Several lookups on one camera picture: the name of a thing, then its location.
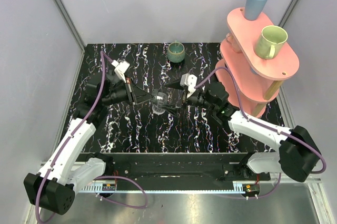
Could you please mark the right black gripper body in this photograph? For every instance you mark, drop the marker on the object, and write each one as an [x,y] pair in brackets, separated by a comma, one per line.
[198,99]

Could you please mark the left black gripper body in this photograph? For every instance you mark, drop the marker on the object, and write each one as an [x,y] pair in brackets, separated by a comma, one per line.
[131,93]

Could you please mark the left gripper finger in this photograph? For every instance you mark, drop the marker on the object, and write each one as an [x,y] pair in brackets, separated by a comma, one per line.
[145,98]
[138,92]

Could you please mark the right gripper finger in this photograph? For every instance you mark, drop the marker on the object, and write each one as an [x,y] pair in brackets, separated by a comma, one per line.
[173,109]
[174,85]

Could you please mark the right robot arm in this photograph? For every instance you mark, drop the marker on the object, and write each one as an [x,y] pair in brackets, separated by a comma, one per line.
[295,152]

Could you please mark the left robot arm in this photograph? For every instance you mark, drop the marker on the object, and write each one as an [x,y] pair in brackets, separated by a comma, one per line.
[55,185]

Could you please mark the teal ceramic bowl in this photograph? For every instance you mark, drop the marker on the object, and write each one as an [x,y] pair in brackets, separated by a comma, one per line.
[175,52]

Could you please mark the pink three-tier shelf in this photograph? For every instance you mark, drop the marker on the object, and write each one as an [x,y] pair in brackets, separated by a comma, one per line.
[250,81]

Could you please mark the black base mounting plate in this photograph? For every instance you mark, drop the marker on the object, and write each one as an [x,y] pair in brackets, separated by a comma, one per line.
[223,166]

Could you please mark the green ceramic mug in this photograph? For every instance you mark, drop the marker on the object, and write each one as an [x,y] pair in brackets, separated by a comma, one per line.
[271,40]

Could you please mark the blue plastic cup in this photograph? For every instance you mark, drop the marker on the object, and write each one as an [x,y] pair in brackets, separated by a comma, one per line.
[253,8]

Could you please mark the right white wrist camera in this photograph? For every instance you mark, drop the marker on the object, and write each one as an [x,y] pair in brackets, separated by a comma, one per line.
[188,83]

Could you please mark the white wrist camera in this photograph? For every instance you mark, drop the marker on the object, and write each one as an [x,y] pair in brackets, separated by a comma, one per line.
[120,68]
[188,83]

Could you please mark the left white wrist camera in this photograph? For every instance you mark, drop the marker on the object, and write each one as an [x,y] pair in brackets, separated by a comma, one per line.
[120,68]

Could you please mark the aluminium rail frame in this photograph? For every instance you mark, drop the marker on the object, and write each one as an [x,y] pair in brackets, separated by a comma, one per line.
[166,184]

